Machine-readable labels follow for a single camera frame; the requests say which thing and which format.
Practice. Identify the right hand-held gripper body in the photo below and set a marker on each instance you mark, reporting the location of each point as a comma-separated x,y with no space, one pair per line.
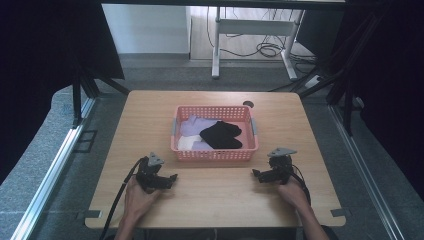
281,168

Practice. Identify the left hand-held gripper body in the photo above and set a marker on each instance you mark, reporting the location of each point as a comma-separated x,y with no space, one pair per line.
148,178

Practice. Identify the white sock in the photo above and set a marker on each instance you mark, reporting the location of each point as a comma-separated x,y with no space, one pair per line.
187,142

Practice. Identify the lavender sock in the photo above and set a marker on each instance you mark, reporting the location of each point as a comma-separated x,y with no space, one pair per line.
195,126
202,146

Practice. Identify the pink plastic basket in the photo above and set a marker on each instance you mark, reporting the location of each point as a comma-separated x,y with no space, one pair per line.
213,155

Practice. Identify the black sock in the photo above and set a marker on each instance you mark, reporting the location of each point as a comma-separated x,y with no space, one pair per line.
220,135

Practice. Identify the person's left hand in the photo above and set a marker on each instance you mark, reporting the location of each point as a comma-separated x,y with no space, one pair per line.
136,200

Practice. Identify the person's right hand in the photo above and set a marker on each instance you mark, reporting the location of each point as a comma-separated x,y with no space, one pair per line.
293,195

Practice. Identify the dark round table grommet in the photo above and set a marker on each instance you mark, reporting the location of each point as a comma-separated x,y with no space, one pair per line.
248,104

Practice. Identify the white power strip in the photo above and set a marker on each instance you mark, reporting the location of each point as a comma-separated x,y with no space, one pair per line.
313,81

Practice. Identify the black tripod stand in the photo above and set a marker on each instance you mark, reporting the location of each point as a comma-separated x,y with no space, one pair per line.
83,90
336,86

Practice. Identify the black curtain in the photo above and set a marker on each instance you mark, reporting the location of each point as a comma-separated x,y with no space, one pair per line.
393,83
43,66

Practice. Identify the aluminium rail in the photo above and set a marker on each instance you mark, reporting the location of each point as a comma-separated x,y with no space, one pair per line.
50,180
363,173

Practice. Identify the white desk frame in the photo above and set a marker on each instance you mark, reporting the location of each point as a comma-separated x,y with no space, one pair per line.
253,27

